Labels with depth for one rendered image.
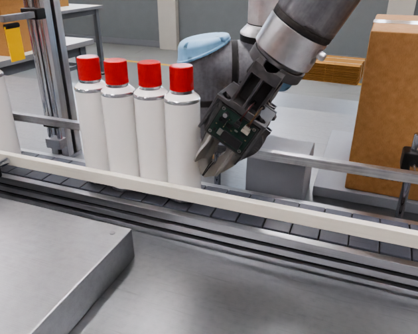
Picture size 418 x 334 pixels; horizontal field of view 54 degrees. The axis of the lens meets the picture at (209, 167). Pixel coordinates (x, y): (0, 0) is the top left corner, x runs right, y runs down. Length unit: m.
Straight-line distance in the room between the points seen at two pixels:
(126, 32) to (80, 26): 0.91
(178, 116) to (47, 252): 0.25
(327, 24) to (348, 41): 5.47
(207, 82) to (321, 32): 0.47
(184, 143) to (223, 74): 0.35
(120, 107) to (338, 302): 0.40
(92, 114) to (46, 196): 0.17
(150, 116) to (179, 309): 0.27
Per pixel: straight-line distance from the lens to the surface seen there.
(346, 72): 4.87
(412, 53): 0.69
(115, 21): 7.24
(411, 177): 0.60
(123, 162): 0.65
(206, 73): 0.90
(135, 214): 0.66
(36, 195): 0.76
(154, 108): 0.60
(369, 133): 0.73
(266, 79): 0.47
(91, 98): 0.65
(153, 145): 0.62
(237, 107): 0.49
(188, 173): 0.61
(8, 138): 0.82
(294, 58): 0.48
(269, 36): 0.48
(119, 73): 0.62
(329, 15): 0.47
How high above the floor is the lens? 1.21
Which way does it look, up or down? 26 degrees down
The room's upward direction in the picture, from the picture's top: straight up
